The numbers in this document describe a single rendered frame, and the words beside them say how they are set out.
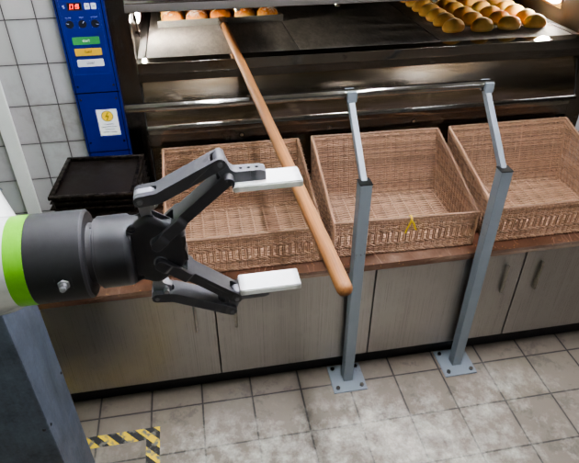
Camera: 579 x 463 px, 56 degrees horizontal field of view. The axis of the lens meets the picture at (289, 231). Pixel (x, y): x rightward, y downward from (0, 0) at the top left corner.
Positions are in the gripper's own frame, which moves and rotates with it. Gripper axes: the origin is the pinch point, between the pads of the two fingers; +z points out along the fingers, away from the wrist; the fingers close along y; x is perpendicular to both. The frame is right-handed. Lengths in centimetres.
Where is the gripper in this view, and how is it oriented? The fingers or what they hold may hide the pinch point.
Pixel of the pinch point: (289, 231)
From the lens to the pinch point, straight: 59.4
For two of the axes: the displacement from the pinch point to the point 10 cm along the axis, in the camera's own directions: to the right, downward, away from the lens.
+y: 0.0, 8.1, 5.8
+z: 9.8, -1.1, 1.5
